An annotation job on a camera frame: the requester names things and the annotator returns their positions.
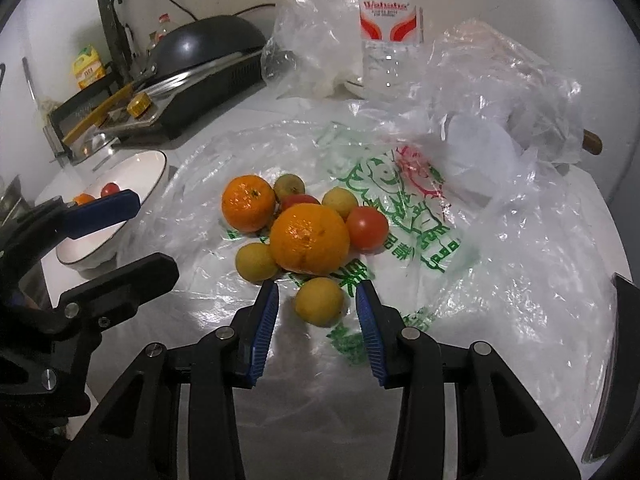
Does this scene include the large orange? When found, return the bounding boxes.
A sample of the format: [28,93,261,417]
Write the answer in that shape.
[74,193,96,206]

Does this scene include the printed plastic bag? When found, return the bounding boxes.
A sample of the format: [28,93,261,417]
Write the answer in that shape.
[111,110,615,479]

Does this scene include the small orange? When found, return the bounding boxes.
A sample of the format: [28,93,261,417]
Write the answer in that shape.
[221,174,276,233]
[269,203,350,276]

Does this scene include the red cherry tomato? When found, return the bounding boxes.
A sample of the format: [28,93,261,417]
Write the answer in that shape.
[280,194,320,211]

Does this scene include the yellow-green small fruit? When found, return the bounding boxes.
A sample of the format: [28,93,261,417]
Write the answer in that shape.
[273,174,306,203]

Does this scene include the black shelf rack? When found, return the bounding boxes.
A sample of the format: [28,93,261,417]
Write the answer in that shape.
[49,65,124,162]

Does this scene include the white round plate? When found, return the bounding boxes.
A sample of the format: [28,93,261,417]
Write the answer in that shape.
[55,150,169,271]

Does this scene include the gold cooker knob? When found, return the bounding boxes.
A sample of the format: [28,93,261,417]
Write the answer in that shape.
[127,92,152,119]

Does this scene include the yellow detergent jug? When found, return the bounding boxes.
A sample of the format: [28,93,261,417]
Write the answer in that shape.
[72,44,106,90]

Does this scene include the steel induction cooker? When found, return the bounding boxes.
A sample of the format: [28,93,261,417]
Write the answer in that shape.
[98,50,262,143]

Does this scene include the black wok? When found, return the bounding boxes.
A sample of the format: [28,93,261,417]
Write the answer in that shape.
[61,15,266,147]

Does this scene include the crumpled plastic bag right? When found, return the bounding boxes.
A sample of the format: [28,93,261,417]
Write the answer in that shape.
[412,20,582,205]

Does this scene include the crumpled clear plastic bag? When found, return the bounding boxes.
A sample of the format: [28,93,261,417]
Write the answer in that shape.
[260,0,362,100]

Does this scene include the clear water bottle red label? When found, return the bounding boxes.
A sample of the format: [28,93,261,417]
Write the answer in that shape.
[359,0,423,98]

